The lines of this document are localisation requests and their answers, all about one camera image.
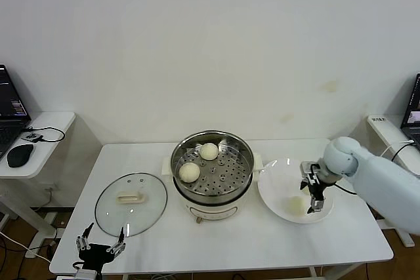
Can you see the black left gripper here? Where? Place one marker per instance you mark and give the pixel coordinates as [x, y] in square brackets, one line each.
[95, 255]

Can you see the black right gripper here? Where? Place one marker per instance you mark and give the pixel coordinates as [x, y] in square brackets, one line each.
[315, 186]

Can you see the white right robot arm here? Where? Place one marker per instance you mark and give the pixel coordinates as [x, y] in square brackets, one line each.
[377, 175]

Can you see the steel perforated steamer basket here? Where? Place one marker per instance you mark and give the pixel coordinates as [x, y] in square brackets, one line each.
[236, 158]

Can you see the white round plate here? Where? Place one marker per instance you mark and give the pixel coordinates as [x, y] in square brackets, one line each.
[279, 178]

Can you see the cream electric pot base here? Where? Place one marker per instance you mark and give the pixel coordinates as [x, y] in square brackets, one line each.
[213, 208]

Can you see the small printed table label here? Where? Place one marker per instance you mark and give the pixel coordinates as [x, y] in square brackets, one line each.
[378, 120]

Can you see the black computer mouse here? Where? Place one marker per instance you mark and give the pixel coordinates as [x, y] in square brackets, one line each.
[19, 156]

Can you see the white side table with mouse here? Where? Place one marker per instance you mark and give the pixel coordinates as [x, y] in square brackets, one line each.
[55, 126]

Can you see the black laptop with video screen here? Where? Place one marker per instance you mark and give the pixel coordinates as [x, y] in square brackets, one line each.
[414, 109]

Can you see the black laptop with code screen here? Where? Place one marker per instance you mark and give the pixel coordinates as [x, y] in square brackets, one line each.
[10, 106]

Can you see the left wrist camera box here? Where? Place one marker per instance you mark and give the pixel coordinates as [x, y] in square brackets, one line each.
[87, 275]

